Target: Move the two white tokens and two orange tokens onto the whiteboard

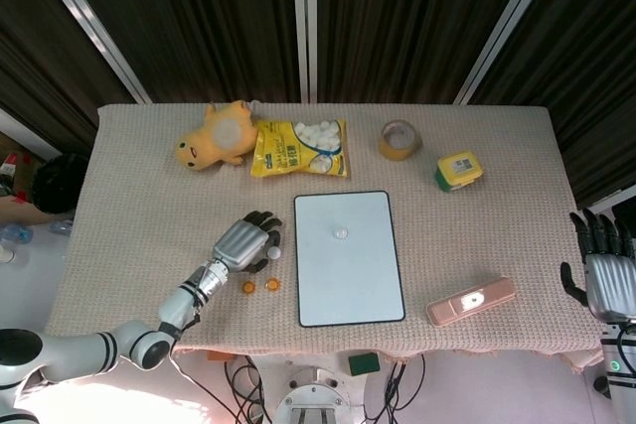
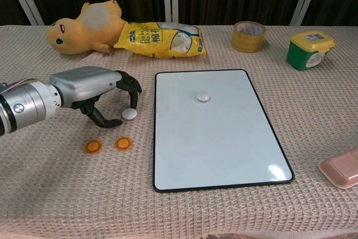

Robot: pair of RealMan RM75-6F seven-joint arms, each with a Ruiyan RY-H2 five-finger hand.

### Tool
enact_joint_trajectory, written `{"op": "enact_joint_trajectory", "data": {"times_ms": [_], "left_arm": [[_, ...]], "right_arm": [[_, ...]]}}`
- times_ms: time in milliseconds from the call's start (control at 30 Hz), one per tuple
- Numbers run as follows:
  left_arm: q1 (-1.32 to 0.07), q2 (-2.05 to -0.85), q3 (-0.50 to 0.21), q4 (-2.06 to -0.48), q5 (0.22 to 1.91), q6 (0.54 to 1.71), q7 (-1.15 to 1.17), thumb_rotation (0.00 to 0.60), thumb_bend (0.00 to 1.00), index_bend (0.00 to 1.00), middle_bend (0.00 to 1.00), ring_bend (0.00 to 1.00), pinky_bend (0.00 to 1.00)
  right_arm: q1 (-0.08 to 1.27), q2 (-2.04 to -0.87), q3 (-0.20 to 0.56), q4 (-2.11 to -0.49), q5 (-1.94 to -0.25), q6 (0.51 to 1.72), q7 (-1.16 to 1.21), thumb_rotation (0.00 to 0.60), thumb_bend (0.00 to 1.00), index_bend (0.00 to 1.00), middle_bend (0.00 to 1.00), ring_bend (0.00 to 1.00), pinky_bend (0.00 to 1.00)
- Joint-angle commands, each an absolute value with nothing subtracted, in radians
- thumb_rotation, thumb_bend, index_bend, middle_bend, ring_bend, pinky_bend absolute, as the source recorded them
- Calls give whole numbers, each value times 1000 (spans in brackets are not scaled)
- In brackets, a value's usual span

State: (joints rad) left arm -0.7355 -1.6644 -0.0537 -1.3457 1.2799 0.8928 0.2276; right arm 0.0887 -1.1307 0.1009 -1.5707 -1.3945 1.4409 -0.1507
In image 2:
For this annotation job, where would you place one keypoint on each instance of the yellow marshmallow bag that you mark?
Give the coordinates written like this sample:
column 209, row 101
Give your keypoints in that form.
column 145, row 43

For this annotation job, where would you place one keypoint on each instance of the beige waffle tablecloth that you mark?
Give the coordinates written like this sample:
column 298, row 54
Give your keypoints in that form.
column 70, row 194

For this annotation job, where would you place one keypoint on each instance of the green tub yellow lid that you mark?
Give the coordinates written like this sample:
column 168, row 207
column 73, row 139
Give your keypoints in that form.
column 300, row 57

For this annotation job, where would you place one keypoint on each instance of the orange round token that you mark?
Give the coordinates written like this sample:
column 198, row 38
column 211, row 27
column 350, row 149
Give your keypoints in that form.
column 124, row 143
column 93, row 146

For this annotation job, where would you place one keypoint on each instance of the pink pencil case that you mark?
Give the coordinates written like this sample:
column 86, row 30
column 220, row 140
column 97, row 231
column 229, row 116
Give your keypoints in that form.
column 341, row 170

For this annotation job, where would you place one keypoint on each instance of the white rectangular board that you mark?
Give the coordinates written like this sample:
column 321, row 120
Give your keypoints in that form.
column 223, row 144

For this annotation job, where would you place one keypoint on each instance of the yellow tape roll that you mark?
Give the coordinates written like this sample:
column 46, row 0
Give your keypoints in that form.
column 246, row 44

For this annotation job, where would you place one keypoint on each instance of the white round magnet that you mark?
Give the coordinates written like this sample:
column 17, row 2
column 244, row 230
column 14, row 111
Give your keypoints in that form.
column 129, row 114
column 202, row 96

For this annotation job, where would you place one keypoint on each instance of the yellow plush toy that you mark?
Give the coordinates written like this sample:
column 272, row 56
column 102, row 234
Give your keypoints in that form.
column 75, row 34

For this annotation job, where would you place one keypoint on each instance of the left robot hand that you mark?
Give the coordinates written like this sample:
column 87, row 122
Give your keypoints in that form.
column 81, row 85

